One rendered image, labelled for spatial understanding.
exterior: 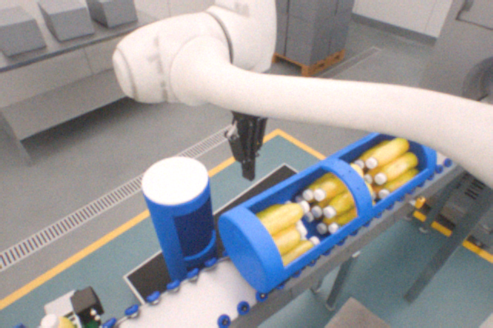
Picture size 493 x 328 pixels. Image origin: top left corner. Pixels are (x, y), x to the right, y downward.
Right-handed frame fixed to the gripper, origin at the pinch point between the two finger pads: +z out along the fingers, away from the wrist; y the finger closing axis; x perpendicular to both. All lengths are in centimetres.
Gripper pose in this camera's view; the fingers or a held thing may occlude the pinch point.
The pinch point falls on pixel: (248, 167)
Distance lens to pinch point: 79.5
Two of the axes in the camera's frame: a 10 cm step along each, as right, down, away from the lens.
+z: 0.2, 7.4, 6.8
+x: -7.7, -4.2, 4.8
